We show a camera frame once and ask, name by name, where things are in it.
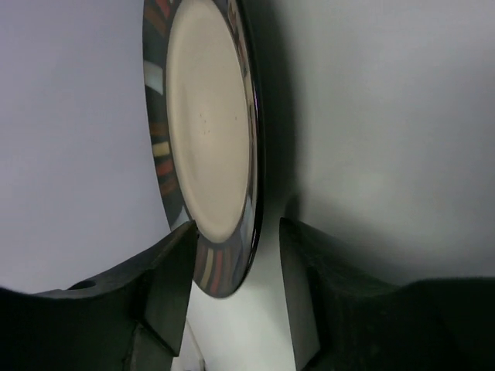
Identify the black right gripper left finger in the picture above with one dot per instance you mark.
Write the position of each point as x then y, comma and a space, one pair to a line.
131, 317

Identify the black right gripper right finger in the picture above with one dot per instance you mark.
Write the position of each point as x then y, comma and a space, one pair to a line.
342, 318

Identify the striped rim round plate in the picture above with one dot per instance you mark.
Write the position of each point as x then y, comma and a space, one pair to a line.
203, 102

